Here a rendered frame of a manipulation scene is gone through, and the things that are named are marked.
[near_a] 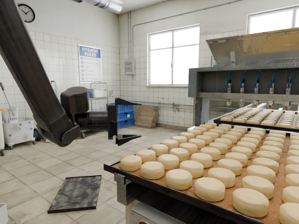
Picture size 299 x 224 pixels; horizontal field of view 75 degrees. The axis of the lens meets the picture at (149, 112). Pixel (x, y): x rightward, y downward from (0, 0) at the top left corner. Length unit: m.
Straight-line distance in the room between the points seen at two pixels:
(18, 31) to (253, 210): 0.48
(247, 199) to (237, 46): 0.84
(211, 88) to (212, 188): 0.84
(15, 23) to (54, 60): 4.28
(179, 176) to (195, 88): 0.75
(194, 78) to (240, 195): 0.81
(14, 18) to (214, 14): 4.26
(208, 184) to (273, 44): 0.80
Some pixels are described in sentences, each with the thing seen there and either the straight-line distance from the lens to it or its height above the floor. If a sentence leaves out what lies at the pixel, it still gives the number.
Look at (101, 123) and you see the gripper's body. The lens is 0.57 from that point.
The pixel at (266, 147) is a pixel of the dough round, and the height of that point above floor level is 0.92.
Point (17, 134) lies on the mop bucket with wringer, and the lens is 4.00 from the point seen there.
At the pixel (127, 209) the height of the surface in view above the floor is 0.80.
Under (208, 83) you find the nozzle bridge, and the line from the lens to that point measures 1.15.
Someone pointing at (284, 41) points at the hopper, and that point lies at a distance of 1.05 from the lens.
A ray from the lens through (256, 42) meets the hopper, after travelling 1.06.
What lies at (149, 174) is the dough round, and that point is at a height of 0.91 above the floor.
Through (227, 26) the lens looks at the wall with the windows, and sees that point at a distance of 4.38.
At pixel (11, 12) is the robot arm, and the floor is 1.21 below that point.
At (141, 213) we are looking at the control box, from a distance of 0.44.
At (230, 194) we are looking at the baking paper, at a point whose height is 0.90.
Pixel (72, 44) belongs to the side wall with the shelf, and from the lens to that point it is 4.97.
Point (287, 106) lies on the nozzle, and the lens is 1.04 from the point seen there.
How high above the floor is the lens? 1.09
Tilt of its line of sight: 8 degrees down
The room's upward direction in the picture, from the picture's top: straight up
